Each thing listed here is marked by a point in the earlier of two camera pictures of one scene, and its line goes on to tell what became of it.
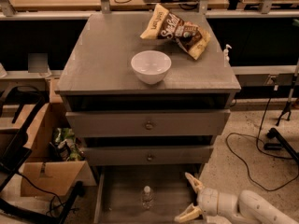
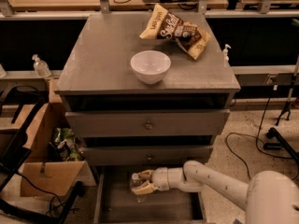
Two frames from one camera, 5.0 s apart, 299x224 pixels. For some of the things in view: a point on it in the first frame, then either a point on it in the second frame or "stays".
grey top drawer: (111, 123) stays
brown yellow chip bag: (160, 22) stays
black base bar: (273, 133) stays
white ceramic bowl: (150, 66) stays
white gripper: (207, 201) -> (161, 178)
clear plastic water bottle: (147, 199) -> (135, 182)
